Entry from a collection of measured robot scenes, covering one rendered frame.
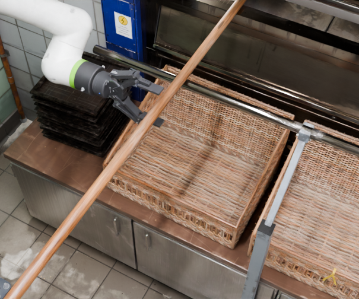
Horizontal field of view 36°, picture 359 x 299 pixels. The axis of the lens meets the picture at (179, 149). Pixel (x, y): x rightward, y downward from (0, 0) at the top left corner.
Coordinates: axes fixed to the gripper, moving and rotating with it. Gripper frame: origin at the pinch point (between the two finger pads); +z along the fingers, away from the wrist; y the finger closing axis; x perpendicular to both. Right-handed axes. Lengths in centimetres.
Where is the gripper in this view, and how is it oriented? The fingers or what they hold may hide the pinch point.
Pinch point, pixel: (158, 107)
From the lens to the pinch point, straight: 158.0
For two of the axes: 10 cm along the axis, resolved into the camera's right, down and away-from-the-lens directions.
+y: -0.1, 6.2, 7.8
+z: 8.8, 3.8, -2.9
